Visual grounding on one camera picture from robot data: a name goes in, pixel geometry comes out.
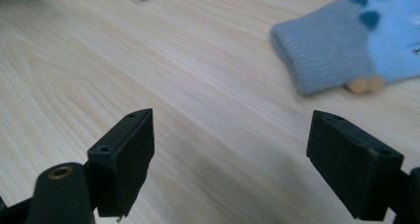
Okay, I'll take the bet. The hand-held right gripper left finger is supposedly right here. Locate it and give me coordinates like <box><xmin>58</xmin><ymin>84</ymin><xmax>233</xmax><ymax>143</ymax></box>
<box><xmin>86</xmin><ymin>108</ymin><xmax>156</xmax><ymax>218</ymax></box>

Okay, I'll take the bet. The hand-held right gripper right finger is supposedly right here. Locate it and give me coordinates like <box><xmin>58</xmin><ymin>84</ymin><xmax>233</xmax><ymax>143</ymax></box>
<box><xmin>305</xmin><ymin>109</ymin><xmax>405</xmax><ymax>220</ymax></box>

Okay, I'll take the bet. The blue patterned sock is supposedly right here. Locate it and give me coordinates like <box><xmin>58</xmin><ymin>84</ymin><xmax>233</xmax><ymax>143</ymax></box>
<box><xmin>269</xmin><ymin>0</ymin><xmax>420</xmax><ymax>97</ymax></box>

